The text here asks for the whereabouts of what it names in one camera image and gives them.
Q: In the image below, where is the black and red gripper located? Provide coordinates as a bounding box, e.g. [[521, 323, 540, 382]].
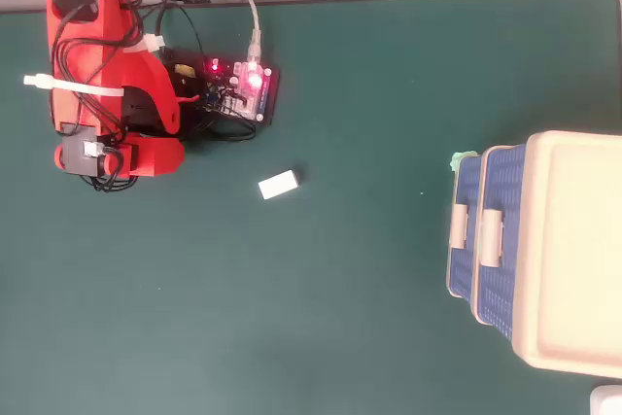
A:
[[52, 124, 187, 180]]

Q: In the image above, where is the small white cube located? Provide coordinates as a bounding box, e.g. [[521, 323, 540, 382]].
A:
[[257, 169, 300, 201]]

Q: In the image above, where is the blue drawer with short handle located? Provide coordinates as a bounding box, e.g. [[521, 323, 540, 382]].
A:
[[445, 152, 483, 300]]

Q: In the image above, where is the short white zip tie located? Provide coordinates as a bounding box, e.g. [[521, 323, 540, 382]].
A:
[[123, 32, 167, 54]]

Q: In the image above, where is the dark green table mat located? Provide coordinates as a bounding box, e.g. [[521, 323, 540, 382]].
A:
[[0, 0, 622, 415]]

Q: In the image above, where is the white box corner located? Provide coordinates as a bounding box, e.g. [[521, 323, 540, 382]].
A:
[[589, 384, 622, 415]]

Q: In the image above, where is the white USB cable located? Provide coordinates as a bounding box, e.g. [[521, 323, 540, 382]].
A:
[[246, 0, 266, 64]]

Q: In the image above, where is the beige plastic drawer cabinet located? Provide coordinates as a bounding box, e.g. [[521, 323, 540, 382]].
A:
[[510, 129, 622, 380]]

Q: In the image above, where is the black electronics control board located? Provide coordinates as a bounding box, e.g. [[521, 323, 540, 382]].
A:
[[162, 48, 282, 127]]

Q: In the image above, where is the green tape piece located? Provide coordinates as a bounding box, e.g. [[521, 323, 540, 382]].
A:
[[449, 149, 477, 174]]

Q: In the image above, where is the blue drawer with long handle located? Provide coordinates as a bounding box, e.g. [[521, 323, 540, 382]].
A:
[[471, 144, 530, 344]]

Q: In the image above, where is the long white zip tie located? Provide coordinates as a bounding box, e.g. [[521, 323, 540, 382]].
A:
[[22, 73, 123, 101]]

